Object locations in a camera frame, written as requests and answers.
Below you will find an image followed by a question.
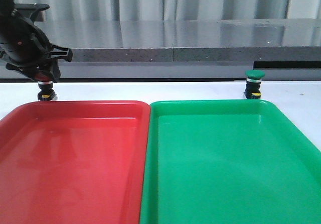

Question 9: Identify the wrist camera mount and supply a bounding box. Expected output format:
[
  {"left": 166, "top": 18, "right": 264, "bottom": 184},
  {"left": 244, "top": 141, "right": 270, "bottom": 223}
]
[{"left": 15, "top": 3, "right": 50, "bottom": 23}]

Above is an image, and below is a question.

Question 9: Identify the red plastic tray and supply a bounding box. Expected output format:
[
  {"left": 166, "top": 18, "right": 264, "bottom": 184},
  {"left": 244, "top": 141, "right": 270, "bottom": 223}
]
[{"left": 1, "top": 101, "right": 150, "bottom": 223}]

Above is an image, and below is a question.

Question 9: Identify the red mushroom push button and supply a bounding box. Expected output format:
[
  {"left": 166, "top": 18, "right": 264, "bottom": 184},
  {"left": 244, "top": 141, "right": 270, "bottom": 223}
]
[{"left": 35, "top": 72, "right": 58, "bottom": 101}]

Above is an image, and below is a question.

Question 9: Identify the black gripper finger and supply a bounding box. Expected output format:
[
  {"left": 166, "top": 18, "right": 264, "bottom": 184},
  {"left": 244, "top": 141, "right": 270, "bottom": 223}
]
[
  {"left": 6, "top": 63, "right": 40, "bottom": 81},
  {"left": 49, "top": 60, "right": 61, "bottom": 83}
]

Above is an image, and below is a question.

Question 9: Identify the grey stone counter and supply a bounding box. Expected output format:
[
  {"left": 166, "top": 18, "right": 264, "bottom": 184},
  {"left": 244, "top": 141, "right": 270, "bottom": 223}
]
[{"left": 38, "top": 19, "right": 320, "bottom": 81}]

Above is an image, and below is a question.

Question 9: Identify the green plastic tray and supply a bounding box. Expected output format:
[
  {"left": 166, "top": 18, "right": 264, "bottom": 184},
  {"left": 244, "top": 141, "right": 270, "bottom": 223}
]
[{"left": 139, "top": 100, "right": 320, "bottom": 223}]

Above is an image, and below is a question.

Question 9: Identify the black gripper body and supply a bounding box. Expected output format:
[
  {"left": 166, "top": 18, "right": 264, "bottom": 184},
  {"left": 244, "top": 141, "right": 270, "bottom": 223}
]
[{"left": 1, "top": 15, "right": 73, "bottom": 73}]

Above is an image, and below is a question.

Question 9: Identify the green mushroom push button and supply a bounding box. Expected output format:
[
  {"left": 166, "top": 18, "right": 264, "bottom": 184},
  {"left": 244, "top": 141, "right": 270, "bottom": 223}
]
[{"left": 244, "top": 70, "right": 265, "bottom": 99}]

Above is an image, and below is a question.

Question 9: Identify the white pleated curtain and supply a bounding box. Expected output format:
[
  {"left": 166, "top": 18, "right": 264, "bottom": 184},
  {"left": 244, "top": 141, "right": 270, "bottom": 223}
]
[{"left": 15, "top": 0, "right": 320, "bottom": 21}]

